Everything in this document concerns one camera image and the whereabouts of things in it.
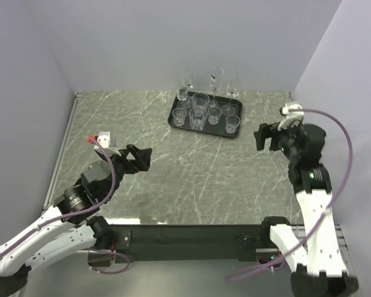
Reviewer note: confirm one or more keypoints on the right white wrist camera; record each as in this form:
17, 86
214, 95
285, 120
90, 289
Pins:
292, 113

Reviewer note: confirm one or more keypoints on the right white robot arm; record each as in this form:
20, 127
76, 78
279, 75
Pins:
317, 266

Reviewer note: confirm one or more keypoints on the champagne flute with dark mark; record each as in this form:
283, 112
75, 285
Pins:
216, 78

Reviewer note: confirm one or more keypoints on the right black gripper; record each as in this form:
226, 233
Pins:
266, 130

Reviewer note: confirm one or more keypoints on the black rectangular tray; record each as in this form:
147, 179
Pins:
217, 130

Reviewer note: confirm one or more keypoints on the clear glass tumbler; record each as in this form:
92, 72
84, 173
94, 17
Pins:
200, 102

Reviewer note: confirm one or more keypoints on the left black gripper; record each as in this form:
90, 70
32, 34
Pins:
141, 161

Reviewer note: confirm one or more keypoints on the small faceted tumbler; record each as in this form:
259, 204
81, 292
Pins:
232, 123
214, 115
179, 115

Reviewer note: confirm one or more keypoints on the clear flute glass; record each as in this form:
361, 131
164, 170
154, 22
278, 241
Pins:
232, 92

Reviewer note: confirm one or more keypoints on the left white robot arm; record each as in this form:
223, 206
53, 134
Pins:
71, 223

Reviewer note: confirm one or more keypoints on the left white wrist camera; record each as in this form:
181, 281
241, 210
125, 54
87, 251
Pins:
107, 140

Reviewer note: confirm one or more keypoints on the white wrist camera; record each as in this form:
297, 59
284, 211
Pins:
107, 140
292, 113

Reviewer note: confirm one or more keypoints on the faceted tumbler front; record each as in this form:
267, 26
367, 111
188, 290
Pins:
197, 118

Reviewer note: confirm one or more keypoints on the clear wine glass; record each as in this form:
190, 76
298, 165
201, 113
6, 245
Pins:
189, 82

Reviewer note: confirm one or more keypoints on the small stemmed glass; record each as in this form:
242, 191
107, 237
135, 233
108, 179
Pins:
182, 86

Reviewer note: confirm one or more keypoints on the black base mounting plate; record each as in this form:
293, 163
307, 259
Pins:
189, 242

